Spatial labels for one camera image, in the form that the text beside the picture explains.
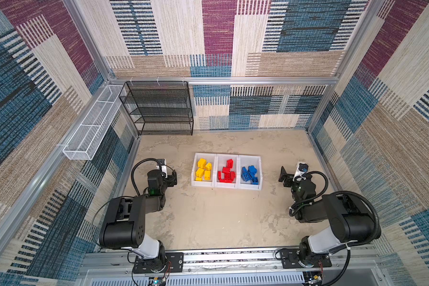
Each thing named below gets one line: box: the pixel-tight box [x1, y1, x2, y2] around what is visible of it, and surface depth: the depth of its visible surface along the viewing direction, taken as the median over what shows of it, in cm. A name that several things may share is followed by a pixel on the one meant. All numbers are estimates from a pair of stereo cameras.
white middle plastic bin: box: [214, 153, 239, 189], surface depth 95 cm
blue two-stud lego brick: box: [240, 171, 253, 182], surface depth 97 cm
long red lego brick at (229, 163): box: [226, 158, 234, 169], surface depth 101 cm
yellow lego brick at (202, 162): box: [197, 157, 207, 169], surface depth 101 cm
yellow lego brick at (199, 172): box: [195, 167, 205, 179], surface depth 99 cm
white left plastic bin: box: [190, 152, 217, 188], surface depth 98 cm
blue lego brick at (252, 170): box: [247, 165, 258, 177], surface depth 100 cm
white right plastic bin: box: [237, 154, 263, 191], surface depth 96 cm
